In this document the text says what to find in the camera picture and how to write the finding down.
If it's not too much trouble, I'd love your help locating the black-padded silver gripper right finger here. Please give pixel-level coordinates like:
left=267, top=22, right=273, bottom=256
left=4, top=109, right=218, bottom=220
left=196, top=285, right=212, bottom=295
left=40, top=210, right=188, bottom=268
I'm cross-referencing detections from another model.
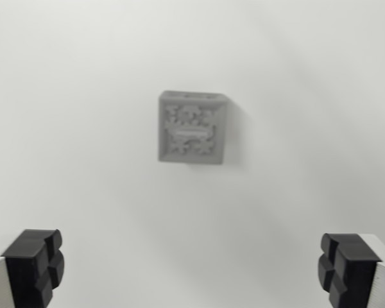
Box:
left=317, top=233, right=385, bottom=308

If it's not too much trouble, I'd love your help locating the black-padded silver gripper left finger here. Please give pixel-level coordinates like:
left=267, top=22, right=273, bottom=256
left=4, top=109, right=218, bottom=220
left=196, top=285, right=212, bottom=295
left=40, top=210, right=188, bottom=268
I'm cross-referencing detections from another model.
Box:
left=0, top=228, right=65, bottom=308

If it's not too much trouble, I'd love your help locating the grey embossed rubber cube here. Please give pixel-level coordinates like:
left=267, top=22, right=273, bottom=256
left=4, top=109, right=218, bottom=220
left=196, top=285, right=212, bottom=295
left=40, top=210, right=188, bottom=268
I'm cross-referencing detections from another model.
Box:
left=157, top=90, right=230, bottom=166

